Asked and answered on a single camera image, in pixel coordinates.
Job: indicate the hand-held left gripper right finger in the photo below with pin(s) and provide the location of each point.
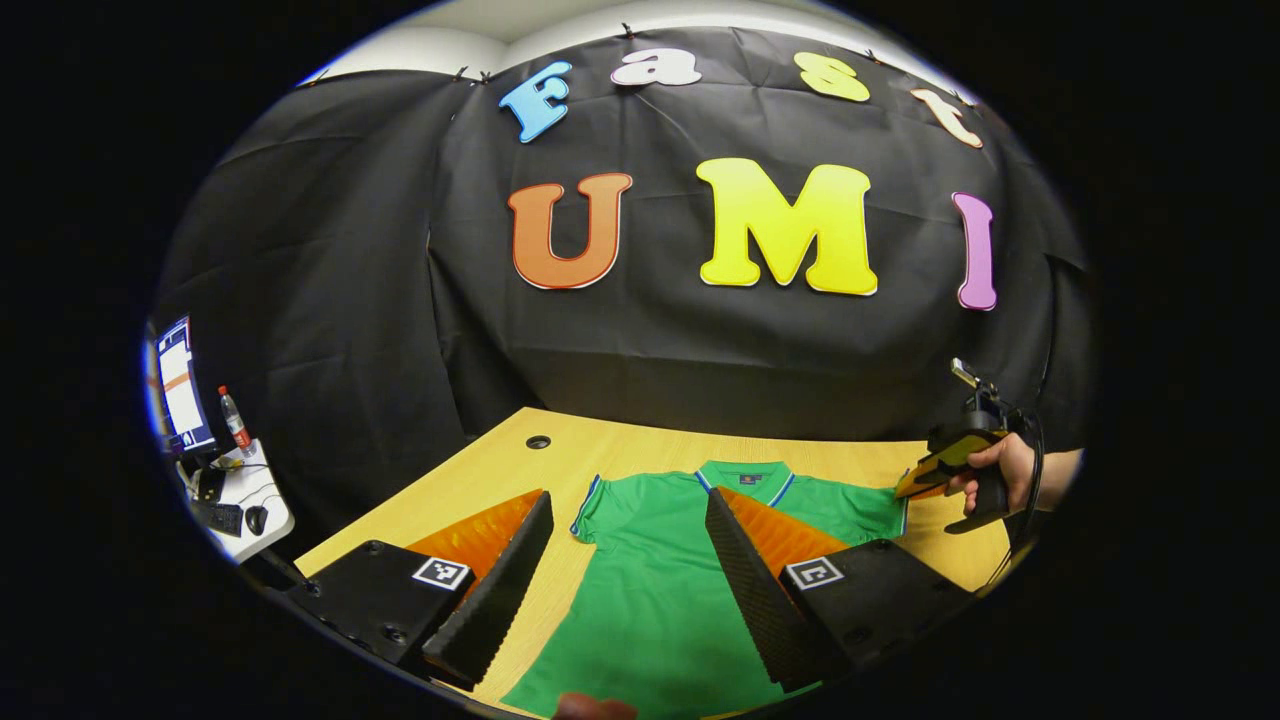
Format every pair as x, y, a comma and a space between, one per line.
760, 600

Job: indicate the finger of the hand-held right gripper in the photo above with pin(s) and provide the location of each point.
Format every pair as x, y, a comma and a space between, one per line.
950, 458

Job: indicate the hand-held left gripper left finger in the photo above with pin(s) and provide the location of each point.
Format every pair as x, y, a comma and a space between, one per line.
500, 600

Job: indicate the green T-shirt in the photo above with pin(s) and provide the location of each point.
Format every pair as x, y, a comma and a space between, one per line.
650, 600

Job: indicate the white side desk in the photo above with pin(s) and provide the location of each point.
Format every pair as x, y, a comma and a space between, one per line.
270, 490

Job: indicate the black computer mouse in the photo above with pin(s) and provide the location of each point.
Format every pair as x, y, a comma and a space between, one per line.
257, 520

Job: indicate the black keyboard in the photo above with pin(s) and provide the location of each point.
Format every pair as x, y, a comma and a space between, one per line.
218, 518

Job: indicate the red capped plastic bottle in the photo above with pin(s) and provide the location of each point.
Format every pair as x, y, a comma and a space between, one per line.
237, 425

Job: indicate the computer monitor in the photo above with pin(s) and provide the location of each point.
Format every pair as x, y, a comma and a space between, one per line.
180, 385

